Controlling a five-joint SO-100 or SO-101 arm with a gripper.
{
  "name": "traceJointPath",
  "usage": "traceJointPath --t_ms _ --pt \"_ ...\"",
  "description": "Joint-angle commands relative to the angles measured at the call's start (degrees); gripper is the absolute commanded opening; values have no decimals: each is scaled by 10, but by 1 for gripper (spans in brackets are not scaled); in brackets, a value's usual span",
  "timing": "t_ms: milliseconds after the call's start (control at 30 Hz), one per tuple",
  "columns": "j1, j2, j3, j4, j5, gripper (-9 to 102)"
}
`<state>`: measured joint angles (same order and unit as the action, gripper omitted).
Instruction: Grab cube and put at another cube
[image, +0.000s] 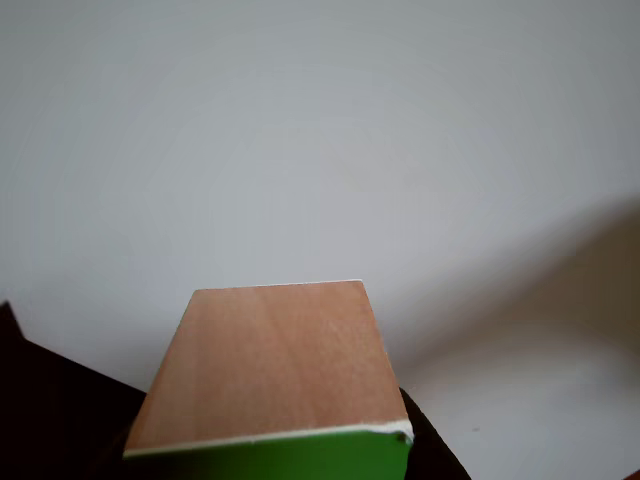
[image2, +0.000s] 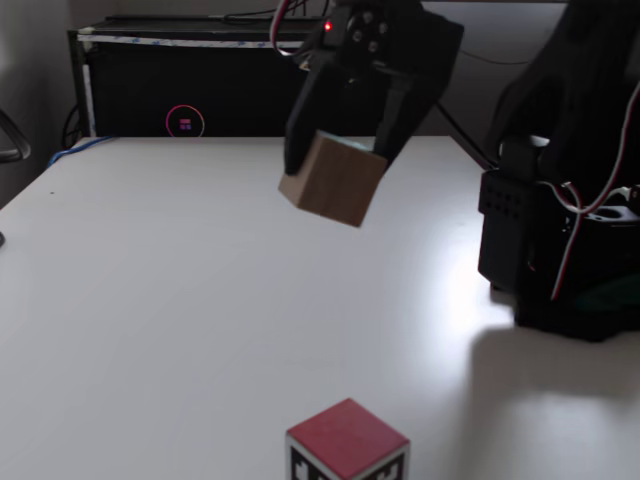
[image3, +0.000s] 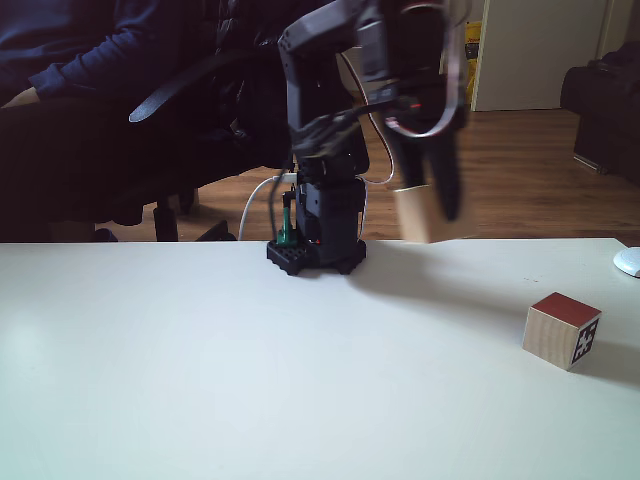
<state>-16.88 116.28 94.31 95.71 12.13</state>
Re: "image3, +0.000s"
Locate person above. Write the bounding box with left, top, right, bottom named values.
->
left=0, top=0, right=224, bottom=244

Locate black sofa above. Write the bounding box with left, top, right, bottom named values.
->
left=559, top=41, right=640, bottom=185

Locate black office chair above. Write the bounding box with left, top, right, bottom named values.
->
left=94, top=0, right=301, bottom=244

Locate green table clamp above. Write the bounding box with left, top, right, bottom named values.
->
left=276, top=190, right=301, bottom=248

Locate white round object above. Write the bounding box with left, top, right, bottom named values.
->
left=612, top=246, right=640, bottom=279

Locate white door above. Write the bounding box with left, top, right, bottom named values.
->
left=469, top=0, right=617, bottom=113

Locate green-topped wooden cube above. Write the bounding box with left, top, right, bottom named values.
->
left=392, top=182, right=435, bottom=246

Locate red-topped wooden cube with marker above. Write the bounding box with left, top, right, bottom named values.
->
left=521, top=292, right=603, bottom=372

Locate red white black servo cable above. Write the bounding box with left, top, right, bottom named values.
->
left=337, top=0, right=467, bottom=187

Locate yellow bag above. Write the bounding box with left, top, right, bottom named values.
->
left=463, top=19, right=484, bottom=105

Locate person's hand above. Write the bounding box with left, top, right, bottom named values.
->
left=0, top=86, right=41, bottom=109

